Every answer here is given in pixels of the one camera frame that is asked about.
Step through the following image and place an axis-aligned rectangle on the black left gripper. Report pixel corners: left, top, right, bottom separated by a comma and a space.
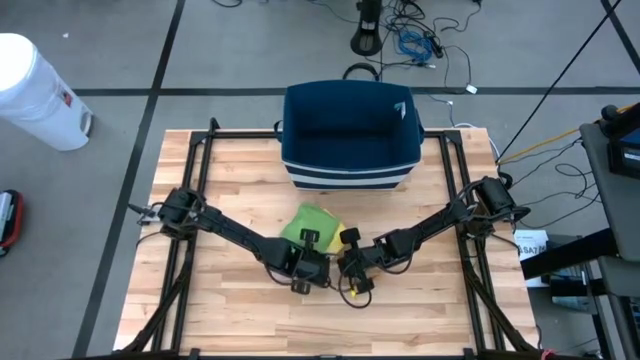
286, 228, 332, 296

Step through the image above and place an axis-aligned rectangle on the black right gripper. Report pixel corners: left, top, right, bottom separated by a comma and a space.
339, 226, 387, 295

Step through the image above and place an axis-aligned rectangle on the green microfibre towel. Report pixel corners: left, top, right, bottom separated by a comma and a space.
278, 201, 344, 254

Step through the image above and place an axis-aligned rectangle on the navy white-striped fabric basket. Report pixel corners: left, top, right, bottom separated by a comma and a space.
273, 79, 427, 193

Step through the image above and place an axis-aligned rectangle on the white printed paper sheet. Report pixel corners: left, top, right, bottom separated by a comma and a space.
512, 229, 551, 290

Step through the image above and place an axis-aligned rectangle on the black beam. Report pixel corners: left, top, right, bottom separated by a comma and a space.
519, 228, 620, 281

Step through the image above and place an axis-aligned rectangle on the black stand base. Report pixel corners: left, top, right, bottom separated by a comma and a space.
349, 0, 385, 57

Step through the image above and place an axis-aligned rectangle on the black power adapter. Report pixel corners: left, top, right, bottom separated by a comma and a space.
422, 30, 446, 60

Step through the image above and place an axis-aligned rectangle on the grey cart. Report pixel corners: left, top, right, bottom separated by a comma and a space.
579, 122, 640, 360

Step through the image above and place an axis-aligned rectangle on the thin black pole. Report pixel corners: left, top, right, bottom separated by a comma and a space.
496, 0, 625, 164

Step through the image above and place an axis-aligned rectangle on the black electronic box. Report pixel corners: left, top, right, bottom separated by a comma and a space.
598, 103, 640, 180

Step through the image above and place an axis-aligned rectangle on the red and black floor device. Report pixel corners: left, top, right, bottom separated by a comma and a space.
0, 188, 26, 257

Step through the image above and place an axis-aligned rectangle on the white cylindrical trash can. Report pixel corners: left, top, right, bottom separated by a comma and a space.
0, 32, 95, 153

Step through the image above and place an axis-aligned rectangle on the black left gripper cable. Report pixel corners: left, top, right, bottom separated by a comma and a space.
263, 262, 301, 288

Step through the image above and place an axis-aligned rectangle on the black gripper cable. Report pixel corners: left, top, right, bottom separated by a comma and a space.
336, 269, 374, 310
263, 262, 301, 288

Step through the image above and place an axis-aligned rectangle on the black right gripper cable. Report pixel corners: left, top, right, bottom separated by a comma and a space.
336, 269, 374, 310

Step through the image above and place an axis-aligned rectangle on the black aluminium table frame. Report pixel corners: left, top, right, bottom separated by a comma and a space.
113, 117, 544, 360

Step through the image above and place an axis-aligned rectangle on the black coiled cable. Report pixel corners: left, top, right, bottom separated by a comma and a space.
341, 61, 383, 82

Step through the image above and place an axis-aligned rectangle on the yellow cable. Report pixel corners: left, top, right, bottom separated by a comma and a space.
498, 102, 640, 166

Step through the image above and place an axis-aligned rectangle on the blue coiled cable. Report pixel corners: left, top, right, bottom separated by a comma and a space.
396, 28, 435, 65

